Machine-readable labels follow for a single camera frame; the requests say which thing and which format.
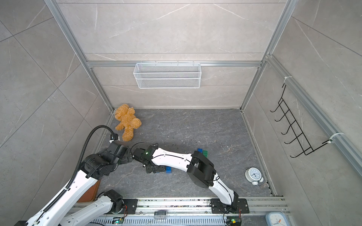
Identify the brown teddy bear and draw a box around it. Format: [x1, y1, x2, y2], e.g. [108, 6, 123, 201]
[115, 104, 141, 142]

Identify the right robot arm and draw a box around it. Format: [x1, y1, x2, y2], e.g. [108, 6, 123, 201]
[133, 145, 239, 212]

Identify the blue-rimmed clock on rail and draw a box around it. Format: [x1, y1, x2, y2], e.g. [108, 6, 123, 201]
[265, 212, 290, 226]

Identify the brown block at left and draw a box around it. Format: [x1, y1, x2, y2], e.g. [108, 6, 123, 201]
[77, 180, 100, 202]

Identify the blue lego brick bottom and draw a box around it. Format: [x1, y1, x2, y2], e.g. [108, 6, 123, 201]
[166, 167, 172, 174]

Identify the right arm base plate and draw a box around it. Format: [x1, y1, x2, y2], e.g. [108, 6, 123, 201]
[210, 199, 250, 214]

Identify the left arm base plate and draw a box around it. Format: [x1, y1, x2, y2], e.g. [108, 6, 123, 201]
[111, 199, 138, 214]

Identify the aluminium front rail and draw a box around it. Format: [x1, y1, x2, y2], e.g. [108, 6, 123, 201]
[68, 197, 294, 226]

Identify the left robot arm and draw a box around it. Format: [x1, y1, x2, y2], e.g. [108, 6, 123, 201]
[16, 125, 128, 226]

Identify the black wall hook rack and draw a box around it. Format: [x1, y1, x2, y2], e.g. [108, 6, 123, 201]
[270, 84, 332, 158]

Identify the white alarm clock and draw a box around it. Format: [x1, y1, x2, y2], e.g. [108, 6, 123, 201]
[245, 167, 264, 186]

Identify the white wire mesh basket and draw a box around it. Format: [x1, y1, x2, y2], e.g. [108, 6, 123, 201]
[133, 62, 202, 89]

